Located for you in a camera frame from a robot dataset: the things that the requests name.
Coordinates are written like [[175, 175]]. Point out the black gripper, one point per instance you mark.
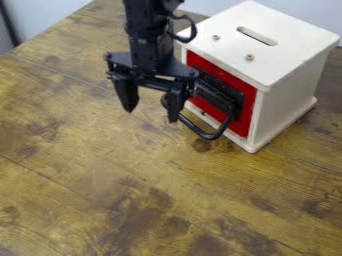
[[150, 66]]

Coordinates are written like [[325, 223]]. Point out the black metal drawer handle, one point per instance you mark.
[[213, 96]]

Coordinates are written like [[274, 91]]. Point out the red wooden drawer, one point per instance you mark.
[[239, 126]]

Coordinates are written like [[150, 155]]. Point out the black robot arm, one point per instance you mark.
[[150, 18]]

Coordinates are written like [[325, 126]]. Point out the white wooden box cabinet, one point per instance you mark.
[[270, 56]]

